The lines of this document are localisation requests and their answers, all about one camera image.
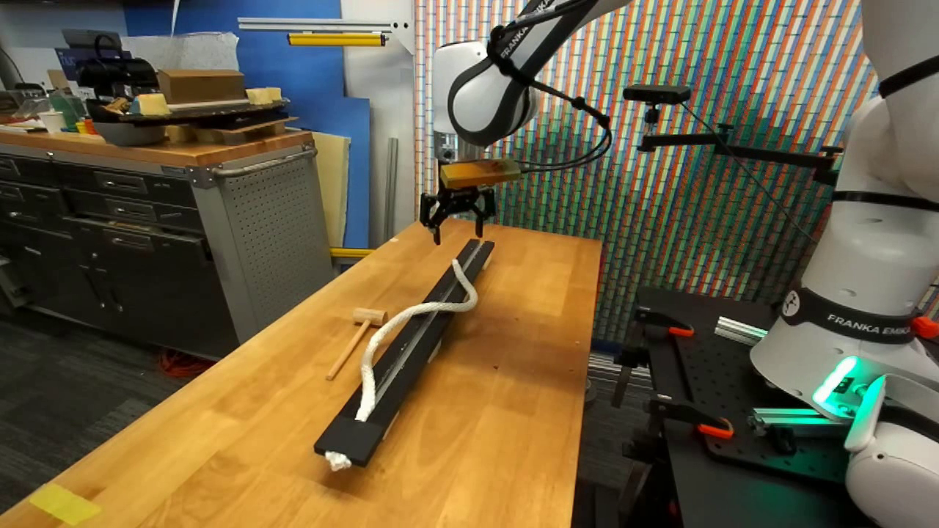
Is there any yellow level bar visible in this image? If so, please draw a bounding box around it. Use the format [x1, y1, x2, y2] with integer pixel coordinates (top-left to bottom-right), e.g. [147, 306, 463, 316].
[284, 29, 387, 51]

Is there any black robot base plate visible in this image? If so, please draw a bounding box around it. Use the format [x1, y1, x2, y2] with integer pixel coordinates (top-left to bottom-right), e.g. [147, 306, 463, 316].
[632, 286, 939, 528]

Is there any flat wooden box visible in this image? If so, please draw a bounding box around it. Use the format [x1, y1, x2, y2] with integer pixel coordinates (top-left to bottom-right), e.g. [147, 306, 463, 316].
[155, 67, 251, 107]

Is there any black tray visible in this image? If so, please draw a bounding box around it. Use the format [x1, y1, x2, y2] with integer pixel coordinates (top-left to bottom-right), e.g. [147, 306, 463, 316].
[85, 96, 299, 151]

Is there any blue panel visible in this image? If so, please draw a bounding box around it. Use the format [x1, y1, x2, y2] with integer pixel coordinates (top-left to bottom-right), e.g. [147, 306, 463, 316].
[120, 0, 377, 250]

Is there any white rope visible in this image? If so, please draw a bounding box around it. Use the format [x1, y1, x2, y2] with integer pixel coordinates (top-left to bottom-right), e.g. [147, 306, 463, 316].
[351, 255, 483, 426]

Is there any long black board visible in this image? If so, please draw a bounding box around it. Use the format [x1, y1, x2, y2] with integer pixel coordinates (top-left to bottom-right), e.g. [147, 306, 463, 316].
[311, 236, 499, 469]

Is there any cream foam block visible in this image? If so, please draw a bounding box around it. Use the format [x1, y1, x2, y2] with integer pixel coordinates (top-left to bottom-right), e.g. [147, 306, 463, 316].
[136, 92, 170, 121]
[245, 85, 287, 108]

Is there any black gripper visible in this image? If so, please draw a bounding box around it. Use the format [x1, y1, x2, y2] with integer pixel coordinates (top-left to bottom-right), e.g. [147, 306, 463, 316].
[421, 187, 499, 248]

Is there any black camera on mount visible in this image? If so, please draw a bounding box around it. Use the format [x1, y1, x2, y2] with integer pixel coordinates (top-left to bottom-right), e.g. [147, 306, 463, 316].
[622, 85, 695, 108]

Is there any small wooden mallet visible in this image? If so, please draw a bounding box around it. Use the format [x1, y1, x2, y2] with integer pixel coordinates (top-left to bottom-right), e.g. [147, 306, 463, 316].
[324, 306, 390, 384]

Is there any yellow tape patch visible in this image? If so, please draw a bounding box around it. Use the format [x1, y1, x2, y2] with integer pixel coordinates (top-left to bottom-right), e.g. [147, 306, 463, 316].
[26, 481, 107, 528]

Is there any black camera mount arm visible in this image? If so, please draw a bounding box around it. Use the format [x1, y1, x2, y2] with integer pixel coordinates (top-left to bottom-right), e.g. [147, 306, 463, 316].
[635, 99, 845, 187]

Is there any striped backdrop screen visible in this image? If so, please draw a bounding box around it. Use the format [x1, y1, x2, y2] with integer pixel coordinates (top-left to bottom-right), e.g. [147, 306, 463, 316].
[415, 0, 883, 346]

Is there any grey perforated cabinet wooden top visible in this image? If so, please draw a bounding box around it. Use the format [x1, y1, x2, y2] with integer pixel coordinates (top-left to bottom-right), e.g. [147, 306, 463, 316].
[0, 126, 337, 362]

